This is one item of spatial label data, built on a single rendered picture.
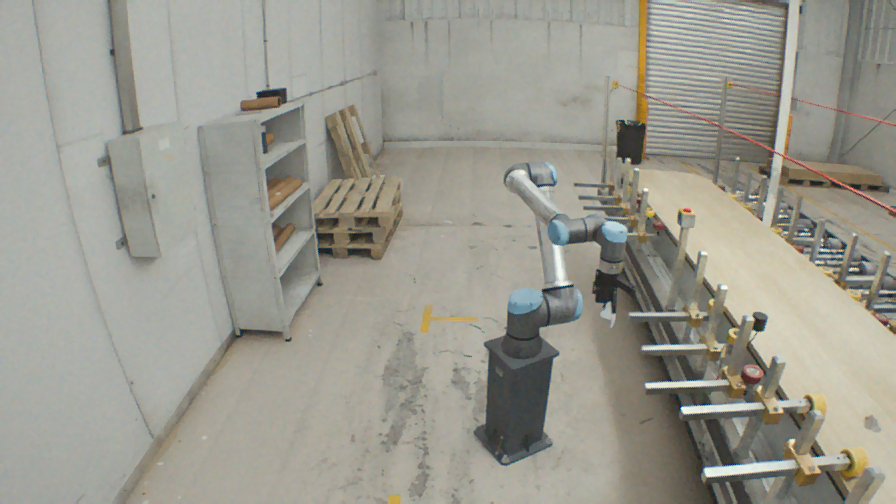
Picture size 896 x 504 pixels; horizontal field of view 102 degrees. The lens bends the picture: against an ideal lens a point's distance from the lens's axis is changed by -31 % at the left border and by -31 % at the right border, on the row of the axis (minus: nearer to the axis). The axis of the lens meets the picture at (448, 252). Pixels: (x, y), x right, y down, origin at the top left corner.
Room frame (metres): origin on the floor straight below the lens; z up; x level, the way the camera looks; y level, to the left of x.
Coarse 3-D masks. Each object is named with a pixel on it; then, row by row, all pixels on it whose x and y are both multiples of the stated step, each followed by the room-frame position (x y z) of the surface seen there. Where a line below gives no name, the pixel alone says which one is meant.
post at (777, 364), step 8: (776, 360) 0.99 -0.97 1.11; (784, 360) 0.98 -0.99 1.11; (768, 368) 1.01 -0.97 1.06; (776, 368) 0.98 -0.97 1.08; (768, 376) 1.00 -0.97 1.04; (776, 376) 0.97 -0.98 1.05; (768, 384) 0.98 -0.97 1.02; (776, 384) 0.97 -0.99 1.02; (768, 392) 0.98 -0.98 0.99; (752, 416) 1.00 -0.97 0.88; (760, 416) 0.97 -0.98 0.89; (752, 424) 0.98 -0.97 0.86; (760, 424) 0.97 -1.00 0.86; (744, 432) 1.00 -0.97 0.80; (752, 432) 0.98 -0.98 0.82; (744, 440) 0.98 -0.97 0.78; (752, 440) 0.97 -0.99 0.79; (744, 448) 0.98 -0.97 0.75
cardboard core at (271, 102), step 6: (246, 102) 3.40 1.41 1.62; (252, 102) 3.39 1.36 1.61; (258, 102) 3.38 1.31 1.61; (264, 102) 3.38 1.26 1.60; (270, 102) 3.38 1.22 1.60; (276, 102) 3.37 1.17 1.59; (240, 108) 3.39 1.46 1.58; (246, 108) 3.39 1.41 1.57; (252, 108) 3.39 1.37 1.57; (258, 108) 3.40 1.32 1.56; (264, 108) 3.40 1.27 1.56
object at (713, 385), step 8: (648, 384) 1.25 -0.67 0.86; (656, 384) 1.24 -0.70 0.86; (664, 384) 1.24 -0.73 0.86; (672, 384) 1.23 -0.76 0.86; (680, 384) 1.22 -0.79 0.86; (688, 384) 1.22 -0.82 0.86; (696, 384) 1.21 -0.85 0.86; (704, 384) 1.21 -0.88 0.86; (712, 384) 1.20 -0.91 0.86; (720, 384) 1.20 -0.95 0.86; (728, 384) 1.19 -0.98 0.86; (744, 384) 1.18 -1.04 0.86; (648, 392) 1.23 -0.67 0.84; (656, 392) 1.22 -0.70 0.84; (664, 392) 1.22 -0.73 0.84; (672, 392) 1.21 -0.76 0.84; (680, 392) 1.21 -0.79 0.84; (688, 392) 1.21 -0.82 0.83; (696, 392) 1.20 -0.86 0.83
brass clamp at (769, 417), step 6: (756, 390) 1.03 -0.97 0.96; (756, 396) 1.01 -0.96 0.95; (762, 396) 0.98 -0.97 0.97; (756, 402) 1.00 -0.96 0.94; (762, 402) 0.97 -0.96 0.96; (768, 402) 0.95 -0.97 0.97; (774, 402) 0.95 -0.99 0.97; (768, 408) 0.93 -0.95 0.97; (780, 408) 0.92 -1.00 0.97; (768, 414) 0.91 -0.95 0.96; (774, 414) 0.90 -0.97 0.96; (780, 414) 0.90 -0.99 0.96; (768, 420) 0.91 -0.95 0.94; (774, 420) 0.90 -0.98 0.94
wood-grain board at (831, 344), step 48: (672, 192) 3.36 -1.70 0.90; (720, 192) 3.40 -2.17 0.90; (720, 240) 2.41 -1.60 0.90; (768, 240) 2.40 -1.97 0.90; (768, 288) 1.80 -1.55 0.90; (816, 288) 1.77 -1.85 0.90; (768, 336) 1.40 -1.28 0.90; (816, 336) 1.36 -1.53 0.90; (864, 336) 1.32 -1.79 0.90; (816, 384) 1.07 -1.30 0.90; (864, 384) 1.03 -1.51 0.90; (864, 432) 0.81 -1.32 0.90
